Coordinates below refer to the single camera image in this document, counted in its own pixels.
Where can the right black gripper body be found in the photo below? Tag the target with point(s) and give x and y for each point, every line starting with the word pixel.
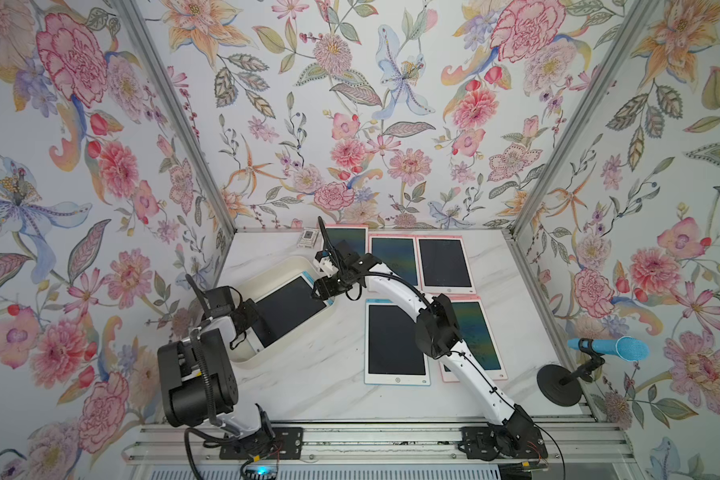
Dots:
pixel 344 284

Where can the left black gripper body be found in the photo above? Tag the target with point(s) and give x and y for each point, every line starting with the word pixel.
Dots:
pixel 246 314

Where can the pink writing tablet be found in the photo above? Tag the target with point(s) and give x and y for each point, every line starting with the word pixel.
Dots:
pixel 399 253
pixel 444 265
pixel 356 236

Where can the blue writing tablet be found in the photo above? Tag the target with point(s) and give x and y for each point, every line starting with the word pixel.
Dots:
pixel 391 355
pixel 283 309

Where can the cream plastic storage box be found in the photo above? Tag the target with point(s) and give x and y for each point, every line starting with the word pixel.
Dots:
pixel 261 284

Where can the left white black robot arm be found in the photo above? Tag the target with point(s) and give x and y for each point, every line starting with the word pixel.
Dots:
pixel 200 392

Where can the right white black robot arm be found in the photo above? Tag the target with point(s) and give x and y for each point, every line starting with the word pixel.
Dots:
pixel 510 432

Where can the blue microphone on stand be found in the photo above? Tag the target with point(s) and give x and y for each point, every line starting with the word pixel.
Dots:
pixel 563 387

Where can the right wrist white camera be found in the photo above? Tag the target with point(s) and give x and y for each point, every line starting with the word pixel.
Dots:
pixel 324 264

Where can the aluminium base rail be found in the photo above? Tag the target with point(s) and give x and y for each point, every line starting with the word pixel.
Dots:
pixel 574 440

